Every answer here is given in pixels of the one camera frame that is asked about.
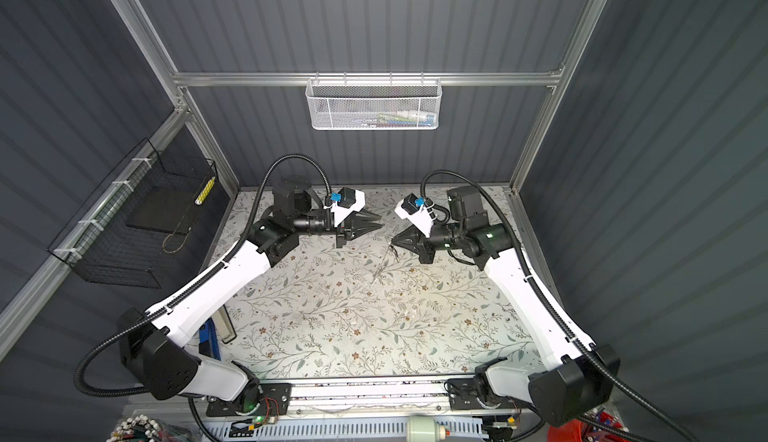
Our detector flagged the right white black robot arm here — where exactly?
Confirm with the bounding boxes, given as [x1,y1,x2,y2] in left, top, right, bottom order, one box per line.
[392,186,620,427]

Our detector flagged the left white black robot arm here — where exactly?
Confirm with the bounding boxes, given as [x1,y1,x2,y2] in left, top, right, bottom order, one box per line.
[120,179,381,411]

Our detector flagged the yellow marker pen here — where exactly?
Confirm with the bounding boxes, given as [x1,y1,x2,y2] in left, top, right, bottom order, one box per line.
[194,176,216,206]

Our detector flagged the white plastic bottle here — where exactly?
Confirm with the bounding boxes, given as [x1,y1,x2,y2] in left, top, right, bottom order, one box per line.
[406,415,450,442]

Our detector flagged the black blue handheld device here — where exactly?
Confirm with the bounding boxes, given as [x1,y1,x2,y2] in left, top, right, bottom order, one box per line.
[198,318,221,360]

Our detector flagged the red cup with pens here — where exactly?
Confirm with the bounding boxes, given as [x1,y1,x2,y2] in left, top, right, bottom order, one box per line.
[546,409,625,442]

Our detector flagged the pile of white connectors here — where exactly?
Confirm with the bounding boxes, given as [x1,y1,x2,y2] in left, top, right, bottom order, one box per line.
[106,415,165,442]

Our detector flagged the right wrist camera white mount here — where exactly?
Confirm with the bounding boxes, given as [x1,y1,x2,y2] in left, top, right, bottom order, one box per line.
[395,193,434,237]

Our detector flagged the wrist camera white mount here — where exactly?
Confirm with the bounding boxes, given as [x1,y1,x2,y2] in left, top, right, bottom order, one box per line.
[328,187,365,227]
[395,193,434,237]

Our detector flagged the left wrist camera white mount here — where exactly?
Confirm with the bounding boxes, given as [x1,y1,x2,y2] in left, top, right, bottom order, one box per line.
[328,187,365,227]

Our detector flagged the white wire mesh basket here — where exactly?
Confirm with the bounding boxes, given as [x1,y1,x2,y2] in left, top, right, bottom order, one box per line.
[305,80,443,131]

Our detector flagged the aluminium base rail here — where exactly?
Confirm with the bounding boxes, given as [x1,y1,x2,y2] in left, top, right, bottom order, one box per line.
[122,372,610,425]

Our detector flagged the black wire basket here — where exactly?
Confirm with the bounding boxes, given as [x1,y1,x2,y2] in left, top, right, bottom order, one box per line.
[48,145,218,289]

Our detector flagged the white cable duct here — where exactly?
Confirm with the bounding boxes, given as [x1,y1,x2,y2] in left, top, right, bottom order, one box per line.
[205,416,490,441]

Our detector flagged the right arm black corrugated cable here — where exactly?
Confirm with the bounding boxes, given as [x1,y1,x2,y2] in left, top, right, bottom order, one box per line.
[419,169,703,442]

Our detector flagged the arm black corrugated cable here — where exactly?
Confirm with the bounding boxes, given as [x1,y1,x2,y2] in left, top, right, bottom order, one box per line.
[419,169,703,442]
[73,153,334,398]

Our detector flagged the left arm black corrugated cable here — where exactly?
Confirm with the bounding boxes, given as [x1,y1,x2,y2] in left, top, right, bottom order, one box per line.
[73,153,334,398]

